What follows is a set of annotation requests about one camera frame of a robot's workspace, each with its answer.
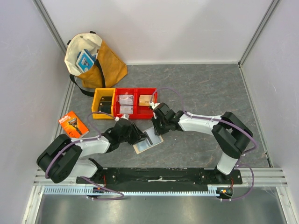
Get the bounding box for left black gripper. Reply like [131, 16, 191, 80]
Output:
[119, 121, 148, 145]

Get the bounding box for beige leather card holder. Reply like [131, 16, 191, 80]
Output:
[133, 127, 164, 154]

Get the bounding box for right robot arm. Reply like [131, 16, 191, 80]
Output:
[149, 102, 257, 184]

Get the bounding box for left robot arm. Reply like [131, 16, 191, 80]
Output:
[36, 118, 147, 183]

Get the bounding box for lower silver card stack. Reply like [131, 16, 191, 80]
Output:
[120, 105, 134, 114]

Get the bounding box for black cards in yellow bin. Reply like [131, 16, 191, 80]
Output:
[98, 96, 113, 114]

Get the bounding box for red right plastic bin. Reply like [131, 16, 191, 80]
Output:
[134, 87, 157, 119]

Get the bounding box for red plastic bin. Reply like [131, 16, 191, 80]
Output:
[134, 87, 157, 119]
[113, 88, 135, 119]

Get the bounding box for red middle plastic bin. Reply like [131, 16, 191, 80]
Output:
[113, 88, 135, 119]

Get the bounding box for yellow plastic bin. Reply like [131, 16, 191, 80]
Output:
[91, 88, 115, 119]

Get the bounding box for orange razor box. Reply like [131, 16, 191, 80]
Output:
[58, 111, 89, 139]

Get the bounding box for mustard and white tote bag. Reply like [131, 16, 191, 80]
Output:
[64, 31, 128, 97]

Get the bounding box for blue razor box in bag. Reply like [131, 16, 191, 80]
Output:
[76, 49, 97, 73]

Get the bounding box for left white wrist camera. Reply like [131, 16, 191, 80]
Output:
[114, 114, 129, 121]

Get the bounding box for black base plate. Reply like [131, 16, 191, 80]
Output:
[76, 167, 243, 192]

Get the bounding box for grey cable duct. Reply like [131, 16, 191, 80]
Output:
[43, 185, 223, 196]

